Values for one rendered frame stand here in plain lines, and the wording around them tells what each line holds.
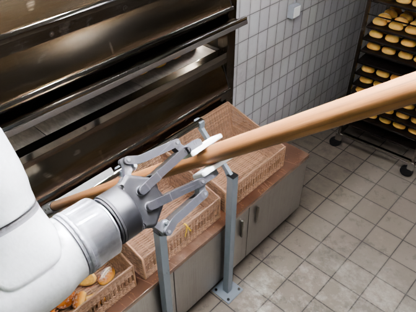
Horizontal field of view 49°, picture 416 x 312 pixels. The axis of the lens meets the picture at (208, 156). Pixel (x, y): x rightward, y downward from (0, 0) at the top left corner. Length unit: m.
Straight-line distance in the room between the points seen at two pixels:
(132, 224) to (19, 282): 0.16
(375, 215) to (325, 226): 0.40
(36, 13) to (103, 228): 1.39
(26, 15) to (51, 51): 0.20
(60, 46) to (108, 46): 0.23
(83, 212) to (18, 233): 0.09
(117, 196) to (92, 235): 0.07
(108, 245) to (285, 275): 2.48
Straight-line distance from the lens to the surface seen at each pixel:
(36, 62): 1.98
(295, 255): 3.15
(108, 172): 1.74
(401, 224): 3.54
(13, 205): 0.54
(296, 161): 2.92
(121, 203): 0.62
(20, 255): 0.55
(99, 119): 2.26
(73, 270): 0.58
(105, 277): 2.25
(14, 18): 1.87
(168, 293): 2.31
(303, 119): 0.56
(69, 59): 2.04
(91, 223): 0.59
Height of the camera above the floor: 2.42
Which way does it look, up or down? 39 degrees down
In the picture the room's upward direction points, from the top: straight up
